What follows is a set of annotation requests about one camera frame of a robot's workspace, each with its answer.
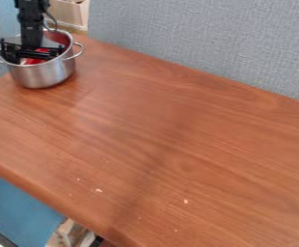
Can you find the red plastic block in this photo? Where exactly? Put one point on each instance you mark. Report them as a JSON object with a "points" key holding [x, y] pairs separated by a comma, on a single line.
{"points": [[34, 60]]}

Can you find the beige wooden cabinet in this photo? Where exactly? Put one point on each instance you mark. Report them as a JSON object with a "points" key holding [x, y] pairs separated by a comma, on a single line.
{"points": [[71, 13]]}

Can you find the stainless steel pot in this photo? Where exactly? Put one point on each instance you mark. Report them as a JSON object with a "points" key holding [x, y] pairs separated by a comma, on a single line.
{"points": [[47, 74]]}

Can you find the white frame under table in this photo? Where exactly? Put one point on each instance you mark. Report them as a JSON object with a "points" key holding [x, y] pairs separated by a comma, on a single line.
{"points": [[71, 235]]}

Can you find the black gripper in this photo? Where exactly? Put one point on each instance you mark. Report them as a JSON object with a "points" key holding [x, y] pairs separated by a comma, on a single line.
{"points": [[30, 40]]}

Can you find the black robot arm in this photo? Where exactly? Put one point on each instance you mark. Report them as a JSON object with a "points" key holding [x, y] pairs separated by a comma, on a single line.
{"points": [[34, 7]]}

